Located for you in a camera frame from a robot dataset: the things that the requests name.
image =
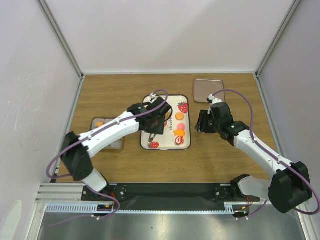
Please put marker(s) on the brown tin lid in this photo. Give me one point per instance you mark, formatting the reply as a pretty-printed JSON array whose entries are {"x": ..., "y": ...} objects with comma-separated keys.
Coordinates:
[{"x": 202, "y": 88}]

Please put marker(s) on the orange round biscuit right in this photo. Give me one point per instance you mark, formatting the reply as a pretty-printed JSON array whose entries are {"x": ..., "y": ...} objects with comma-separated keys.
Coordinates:
[{"x": 179, "y": 116}]

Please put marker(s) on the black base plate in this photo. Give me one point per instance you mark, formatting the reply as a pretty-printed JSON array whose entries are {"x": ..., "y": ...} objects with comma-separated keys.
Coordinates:
[{"x": 176, "y": 196}]

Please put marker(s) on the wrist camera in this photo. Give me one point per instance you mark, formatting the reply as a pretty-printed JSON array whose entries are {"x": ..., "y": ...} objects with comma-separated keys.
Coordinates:
[
  {"x": 152, "y": 96},
  {"x": 212, "y": 100}
]

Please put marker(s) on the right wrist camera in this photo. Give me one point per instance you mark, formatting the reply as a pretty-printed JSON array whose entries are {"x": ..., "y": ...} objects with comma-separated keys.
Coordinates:
[{"x": 212, "y": 100}]

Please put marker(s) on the pink round cookie right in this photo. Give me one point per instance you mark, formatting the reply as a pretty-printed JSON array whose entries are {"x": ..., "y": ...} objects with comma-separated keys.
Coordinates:
[{"x": 181, "y": 126}]

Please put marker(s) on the orange fish cookie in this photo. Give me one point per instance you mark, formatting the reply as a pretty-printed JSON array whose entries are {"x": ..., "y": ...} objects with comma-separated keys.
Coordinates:
[{"x": 180, "y": 133}]

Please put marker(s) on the white strawberry tray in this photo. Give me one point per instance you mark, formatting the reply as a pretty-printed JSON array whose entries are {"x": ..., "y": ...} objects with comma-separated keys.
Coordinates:
[{"x": 176, "y": 128}]

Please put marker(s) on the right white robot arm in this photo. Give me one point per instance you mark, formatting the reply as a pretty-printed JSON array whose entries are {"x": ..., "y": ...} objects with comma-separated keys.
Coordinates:
[{"x": 289, "y": 186}]

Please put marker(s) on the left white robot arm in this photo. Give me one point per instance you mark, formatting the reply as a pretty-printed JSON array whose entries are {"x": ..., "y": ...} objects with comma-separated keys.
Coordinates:
[{"x": 78, "y": 150}]

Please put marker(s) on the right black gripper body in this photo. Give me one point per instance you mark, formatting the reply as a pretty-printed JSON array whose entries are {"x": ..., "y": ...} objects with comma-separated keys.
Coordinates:
[{"x": 214, "y": 124}]

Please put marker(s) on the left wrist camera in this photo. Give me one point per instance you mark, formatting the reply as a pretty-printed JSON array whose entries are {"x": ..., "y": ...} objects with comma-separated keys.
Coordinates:
[{"x": 152, "y": 96}]

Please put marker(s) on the aluminium frame post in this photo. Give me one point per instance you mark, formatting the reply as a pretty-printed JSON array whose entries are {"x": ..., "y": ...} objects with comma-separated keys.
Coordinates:
[
  {"x": 48, "y": 14},
  {"x": 279, "y": 33}
]

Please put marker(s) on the left aluminium frame post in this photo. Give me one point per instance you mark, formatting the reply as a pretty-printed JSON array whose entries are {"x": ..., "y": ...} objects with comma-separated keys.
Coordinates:
[{"x": 48, "y": 14}]

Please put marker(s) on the right aluminium frame post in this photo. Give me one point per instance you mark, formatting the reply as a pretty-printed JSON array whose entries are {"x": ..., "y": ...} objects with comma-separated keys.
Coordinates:
[{"x": 279, "y": 33}]

